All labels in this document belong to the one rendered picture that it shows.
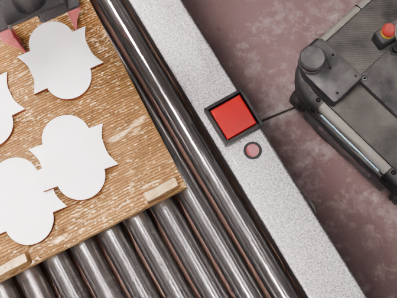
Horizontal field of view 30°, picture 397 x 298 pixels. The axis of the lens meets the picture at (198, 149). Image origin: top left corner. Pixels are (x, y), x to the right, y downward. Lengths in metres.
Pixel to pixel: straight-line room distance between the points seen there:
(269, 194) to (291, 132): 1.00
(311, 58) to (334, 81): 0.09
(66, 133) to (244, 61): 1.14
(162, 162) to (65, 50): 0.26
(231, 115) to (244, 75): 1.03
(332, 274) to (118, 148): 0.41
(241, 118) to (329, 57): 0.80
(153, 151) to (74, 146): 0.13
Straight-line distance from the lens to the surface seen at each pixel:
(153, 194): 1.21
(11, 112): 1.30
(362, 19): 2.15
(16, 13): 1.26
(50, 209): 1.24
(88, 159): 1.25
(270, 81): 2.30
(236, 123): 1.27
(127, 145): 1.26
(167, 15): 1.36
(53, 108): 1.30
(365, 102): 2.05
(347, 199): 2.22
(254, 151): 1.27
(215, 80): 1.31
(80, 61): 1.31
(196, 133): 1.28
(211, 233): 1.24
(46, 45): 1.33
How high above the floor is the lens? 2.14
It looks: 74 degrees down
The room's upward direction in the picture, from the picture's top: 3 degrees counter-clockwise
